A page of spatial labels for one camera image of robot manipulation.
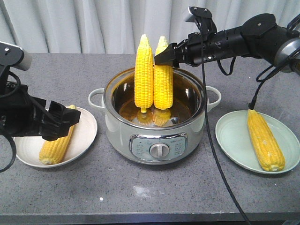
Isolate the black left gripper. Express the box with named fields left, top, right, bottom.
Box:
left=0, top=84, right=81, bottom=141

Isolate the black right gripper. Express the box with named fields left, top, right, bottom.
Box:
left=154, top=30, right=226, bottom=68

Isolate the yellow corn cob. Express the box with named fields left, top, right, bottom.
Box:
left=247, top=109, right=285, bottom=172
left=153, top=35, right=174, bottom=111
left=134, top=34, right=153, bottom=113
left=38, top=104, right=77, bottom=165

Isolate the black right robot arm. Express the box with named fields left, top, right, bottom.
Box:
left=154, top=14, right=300, bottom=73

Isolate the cream white plate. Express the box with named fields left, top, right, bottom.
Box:
left=14, top=106, right=98, bottom=168

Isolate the sage green electric pot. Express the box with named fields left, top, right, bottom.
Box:
left=88, top=68, right=221, bottom=165

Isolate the mint green plate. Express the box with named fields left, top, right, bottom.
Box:
left=215, top=110, right=300, bottom=175

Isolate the white pleated curtain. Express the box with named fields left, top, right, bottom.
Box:
left=0, top=0, right=300, bottom=54

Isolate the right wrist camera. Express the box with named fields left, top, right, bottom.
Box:
left=184, top=6, right=217, bottom=37

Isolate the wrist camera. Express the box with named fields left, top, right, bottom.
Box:
left=0, top=41, right=31, bottom=82
left=184, top=6, right=217, bottom=37

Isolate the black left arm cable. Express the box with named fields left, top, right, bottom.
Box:
left=0, top=70, right=22, bottom=173

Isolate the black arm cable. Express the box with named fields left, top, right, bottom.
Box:
left=198, top=16, right=300, bottom=225
left=0, top=70, right=22, bottom=173

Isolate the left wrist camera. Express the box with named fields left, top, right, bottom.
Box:
left=0, top=41, right=31, bottom=82

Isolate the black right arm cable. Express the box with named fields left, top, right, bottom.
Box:
left=198, top=16, right=300, bottom=225

